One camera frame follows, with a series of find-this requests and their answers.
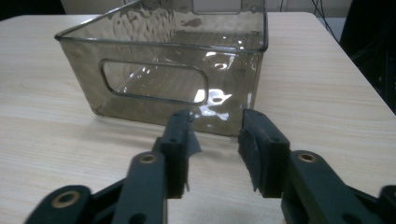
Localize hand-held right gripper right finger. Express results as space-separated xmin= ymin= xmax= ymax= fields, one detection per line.
xmin=237 ymin=108 xmax=291 ymax=199

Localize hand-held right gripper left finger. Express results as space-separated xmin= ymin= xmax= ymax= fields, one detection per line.
xmin=151 ymin=108 xmax=203 ymax=200

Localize smoky transparent plastic storage bin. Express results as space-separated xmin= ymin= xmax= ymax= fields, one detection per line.
xmin=54 ymin=0 xmax=269 ymax=137

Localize black cables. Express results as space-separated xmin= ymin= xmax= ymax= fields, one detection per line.
xmin=311 ymin=0 xmax=341 ymax=42

